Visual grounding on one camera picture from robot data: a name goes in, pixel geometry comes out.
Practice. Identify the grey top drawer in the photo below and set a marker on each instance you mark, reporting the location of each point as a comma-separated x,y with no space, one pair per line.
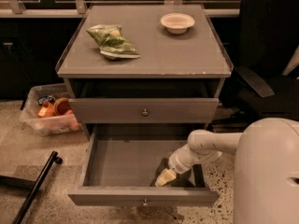
144,110

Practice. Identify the clear plastic storage bin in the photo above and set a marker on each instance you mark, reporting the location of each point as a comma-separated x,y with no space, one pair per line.
38,111

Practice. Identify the grey drawer cabinet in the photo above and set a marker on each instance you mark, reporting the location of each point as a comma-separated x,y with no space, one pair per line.
189,65

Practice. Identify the grey drawer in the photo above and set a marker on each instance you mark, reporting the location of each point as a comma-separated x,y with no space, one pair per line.
144,110
124,160

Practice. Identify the black office chair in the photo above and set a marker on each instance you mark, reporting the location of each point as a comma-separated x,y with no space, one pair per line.
264,82

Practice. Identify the metal window railing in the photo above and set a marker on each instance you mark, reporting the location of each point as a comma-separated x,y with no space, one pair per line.
78,0

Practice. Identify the green chip bag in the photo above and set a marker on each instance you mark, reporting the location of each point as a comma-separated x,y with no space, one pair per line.
111,42

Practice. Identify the black metal stand leg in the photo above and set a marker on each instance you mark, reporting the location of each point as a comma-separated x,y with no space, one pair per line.
33,186

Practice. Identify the orange cup in bin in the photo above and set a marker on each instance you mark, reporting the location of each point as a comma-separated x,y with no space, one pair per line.
61,106

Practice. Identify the white paper bowl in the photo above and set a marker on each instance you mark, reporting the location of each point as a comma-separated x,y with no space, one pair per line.
177,23

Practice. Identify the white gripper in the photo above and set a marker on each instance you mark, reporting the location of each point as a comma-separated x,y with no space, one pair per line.
177,164

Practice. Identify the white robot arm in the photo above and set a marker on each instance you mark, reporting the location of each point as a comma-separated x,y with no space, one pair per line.
266,175

